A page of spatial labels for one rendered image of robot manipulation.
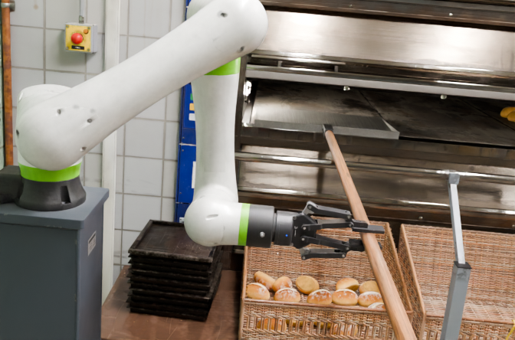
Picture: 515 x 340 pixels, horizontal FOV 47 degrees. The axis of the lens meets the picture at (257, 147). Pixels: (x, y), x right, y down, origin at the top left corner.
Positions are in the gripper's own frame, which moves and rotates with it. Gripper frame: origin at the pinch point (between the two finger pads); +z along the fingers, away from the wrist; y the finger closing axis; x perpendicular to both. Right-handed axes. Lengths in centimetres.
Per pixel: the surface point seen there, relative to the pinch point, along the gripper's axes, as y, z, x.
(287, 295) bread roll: 55, -11, -72
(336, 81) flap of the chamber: -22, -1, -84
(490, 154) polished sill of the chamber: 2, 62, -99
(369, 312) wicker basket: 46, 14, -49
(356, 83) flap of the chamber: -22, 6, -84
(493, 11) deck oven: -50, 53, -99
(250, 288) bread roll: 55, -24, -75
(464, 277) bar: 25, 38, -39
